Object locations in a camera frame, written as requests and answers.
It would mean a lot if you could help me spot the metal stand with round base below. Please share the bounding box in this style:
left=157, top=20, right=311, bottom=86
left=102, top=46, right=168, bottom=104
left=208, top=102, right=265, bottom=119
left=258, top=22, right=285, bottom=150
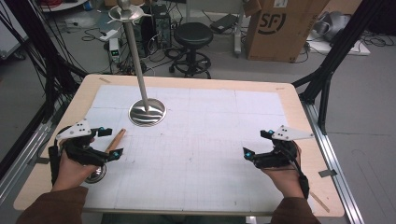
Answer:
left=107, top=0, right=167, bottom=128

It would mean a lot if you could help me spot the person's right hand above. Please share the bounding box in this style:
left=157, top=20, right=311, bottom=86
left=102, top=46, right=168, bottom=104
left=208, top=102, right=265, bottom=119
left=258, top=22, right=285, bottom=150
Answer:
left=262, top=141, right=305, bottom=201

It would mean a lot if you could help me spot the white flat board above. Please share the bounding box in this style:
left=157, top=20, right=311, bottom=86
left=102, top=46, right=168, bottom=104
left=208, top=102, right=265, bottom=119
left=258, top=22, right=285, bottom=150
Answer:
left=305, top=32, right=372, bottom=57

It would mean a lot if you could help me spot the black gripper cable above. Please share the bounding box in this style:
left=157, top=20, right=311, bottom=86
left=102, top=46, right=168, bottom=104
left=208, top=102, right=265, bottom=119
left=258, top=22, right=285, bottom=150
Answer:
left=47, top=125, right=73, bottom=187
left=279, top=144, right=311, bottom=201

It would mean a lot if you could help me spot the silver grey machine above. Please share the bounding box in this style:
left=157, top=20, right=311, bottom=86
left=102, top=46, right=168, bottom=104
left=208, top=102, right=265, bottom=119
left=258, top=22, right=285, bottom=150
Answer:
left=312, top=10, right=352, bottom=42

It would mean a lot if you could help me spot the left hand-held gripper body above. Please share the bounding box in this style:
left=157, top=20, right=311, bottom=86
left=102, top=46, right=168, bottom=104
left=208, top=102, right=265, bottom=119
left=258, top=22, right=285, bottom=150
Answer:
left=55, top=119, right=108, bottom=167

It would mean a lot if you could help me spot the black computer tower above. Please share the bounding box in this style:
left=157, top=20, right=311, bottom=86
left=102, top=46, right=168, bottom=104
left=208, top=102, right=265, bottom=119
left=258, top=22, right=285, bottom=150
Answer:
left=150, top=3, right=173, bottom=49

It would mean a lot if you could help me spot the black frame stand with cables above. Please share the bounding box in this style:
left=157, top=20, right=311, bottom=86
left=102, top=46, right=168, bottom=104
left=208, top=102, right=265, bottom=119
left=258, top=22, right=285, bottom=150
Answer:
left=0, top=0, right=89, bottom=181

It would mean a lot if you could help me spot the brown cardboard box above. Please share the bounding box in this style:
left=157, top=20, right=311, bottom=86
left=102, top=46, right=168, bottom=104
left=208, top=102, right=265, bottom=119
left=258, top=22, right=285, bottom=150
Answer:
left=243, top=0, right=332, bottom=63

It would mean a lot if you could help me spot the white post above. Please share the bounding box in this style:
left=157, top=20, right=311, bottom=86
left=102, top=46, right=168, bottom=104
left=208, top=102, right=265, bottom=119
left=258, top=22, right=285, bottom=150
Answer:
left=233, top=0, right=245, bottom=58

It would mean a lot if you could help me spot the white grid mat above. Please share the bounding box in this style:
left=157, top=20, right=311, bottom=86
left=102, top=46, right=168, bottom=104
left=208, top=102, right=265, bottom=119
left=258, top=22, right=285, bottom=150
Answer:
left=81, top=84, right=290, bottom=213

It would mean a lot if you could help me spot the person's left hand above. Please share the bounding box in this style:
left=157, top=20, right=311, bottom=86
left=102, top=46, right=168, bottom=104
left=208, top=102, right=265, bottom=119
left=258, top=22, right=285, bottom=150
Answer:
left=50, top=138, right=100, bottom=192

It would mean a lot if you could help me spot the white power device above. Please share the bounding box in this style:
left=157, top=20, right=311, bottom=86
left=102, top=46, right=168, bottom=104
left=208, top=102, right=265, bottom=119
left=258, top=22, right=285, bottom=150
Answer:
left=108, top=37, right=121, bottom=63

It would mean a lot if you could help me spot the black flat device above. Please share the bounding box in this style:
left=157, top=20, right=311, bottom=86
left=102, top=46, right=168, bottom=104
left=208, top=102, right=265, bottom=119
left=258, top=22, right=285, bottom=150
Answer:
left=209, top=13, right=239, bottom=35

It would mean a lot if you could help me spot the aluminium rail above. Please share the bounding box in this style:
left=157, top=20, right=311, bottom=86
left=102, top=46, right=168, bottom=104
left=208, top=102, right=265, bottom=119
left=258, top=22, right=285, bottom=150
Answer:
left=0, top=122, right=55, bottom=204
left=301, top=101, right=366, bottom=224

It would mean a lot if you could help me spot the black round stool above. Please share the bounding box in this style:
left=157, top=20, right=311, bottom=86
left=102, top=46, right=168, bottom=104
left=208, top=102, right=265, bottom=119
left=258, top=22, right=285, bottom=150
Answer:
left=163, top=21, right=215, bottom=79

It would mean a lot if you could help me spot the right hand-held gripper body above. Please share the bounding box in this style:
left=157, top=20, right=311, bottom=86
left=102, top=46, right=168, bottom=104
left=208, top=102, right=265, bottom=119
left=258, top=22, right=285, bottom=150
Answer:
left=253, top=124, right=315, bottom=171

